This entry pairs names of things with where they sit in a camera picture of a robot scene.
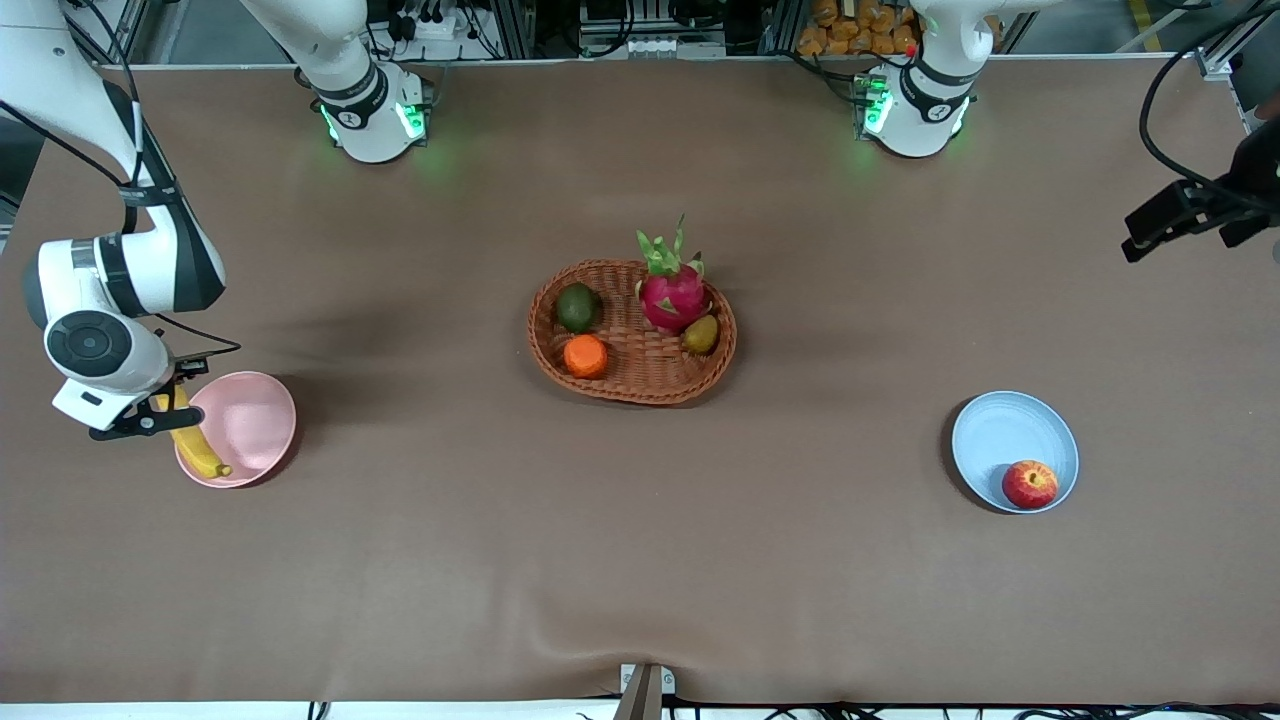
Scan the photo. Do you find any bag of orange snacks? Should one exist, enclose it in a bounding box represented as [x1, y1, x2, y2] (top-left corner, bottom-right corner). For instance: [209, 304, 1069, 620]
[796, 0, 923, 57]

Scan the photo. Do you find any light blue plate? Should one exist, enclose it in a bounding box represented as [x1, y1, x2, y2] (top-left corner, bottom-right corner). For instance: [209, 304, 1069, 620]
[950, 390, 1080, 515]

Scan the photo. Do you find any green avocado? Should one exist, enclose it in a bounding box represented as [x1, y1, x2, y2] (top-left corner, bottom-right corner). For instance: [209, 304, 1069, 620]
[556, 283, 603, 335]

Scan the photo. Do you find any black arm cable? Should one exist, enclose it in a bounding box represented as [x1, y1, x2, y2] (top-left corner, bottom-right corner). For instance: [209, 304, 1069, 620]
[0, 0, 242, 361]
[1140, 0, 1280, 216]

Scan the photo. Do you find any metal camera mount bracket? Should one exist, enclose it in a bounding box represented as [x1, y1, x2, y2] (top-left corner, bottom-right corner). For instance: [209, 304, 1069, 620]
[612, 663, 677, 720]

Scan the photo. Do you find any brown wicker basket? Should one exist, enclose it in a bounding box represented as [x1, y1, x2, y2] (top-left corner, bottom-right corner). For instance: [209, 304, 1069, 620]
[527, 259, 739, 406]

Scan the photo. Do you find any red apple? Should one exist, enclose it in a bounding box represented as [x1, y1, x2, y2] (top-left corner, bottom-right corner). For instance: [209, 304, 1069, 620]
[1002, 460, 1060, 512]

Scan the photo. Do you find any aluminium frame post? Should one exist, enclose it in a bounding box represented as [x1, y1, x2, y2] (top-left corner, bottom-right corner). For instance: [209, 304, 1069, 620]
[1195, 0, 1280, 131]

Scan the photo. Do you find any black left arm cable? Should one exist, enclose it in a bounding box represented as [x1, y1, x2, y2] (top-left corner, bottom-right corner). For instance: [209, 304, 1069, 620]
[1140, 0, 1280, 216]

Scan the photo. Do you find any orange fruit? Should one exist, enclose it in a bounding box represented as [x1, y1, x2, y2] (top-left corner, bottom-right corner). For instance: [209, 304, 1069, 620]
[563, 334, 610, 380]

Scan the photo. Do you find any brown table cloth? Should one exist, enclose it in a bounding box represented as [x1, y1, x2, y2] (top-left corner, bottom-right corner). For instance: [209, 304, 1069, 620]
[0, 55, 1280, 707]

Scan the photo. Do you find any pink plate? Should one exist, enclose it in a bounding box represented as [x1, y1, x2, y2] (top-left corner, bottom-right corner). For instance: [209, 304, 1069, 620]
[174, 371, 298, 490]

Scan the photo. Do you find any yellow banana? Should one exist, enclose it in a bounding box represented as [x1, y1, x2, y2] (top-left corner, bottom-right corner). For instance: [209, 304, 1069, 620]
[152, 385, 234, 480]

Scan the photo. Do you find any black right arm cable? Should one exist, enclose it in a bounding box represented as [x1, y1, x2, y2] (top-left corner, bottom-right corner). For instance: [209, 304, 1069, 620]
[0, 0, 242, 361]

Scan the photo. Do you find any pink dragon fruit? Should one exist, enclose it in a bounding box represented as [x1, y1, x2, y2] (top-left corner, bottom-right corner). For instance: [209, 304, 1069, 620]
[634, 215, 713, 336]

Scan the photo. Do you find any white power strip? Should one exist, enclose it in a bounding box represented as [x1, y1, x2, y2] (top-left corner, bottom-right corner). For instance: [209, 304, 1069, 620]
[622, 34, 728, 59]

